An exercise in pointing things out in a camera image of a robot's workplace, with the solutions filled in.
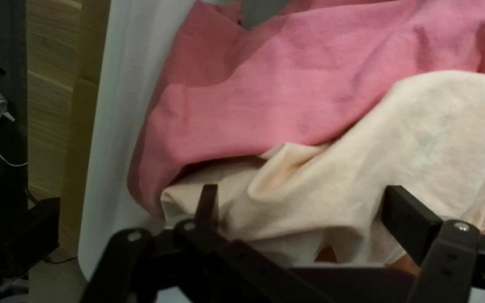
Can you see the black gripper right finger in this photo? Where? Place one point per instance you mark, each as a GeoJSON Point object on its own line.
{"type": "Point", "coordinates": [451, 263]}

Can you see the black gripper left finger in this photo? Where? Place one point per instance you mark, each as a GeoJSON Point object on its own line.
{"type": "Point", "coordinates": [143, 270]}

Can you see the peach t-shirt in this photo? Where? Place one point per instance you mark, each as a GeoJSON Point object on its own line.
{"type": "Point", "coordinates": [422, 157]}

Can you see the white plastic storage bin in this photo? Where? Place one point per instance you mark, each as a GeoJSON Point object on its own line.
{"type": "Point", "coordinates": [119, 140]}

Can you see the black stand base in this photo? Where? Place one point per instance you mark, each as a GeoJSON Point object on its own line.
{"type": "Point", "coordinates": [30, 230]}

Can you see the pink cloth garment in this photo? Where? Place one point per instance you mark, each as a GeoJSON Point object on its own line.
{"type": "Point", "coordinates": [311, 85]}

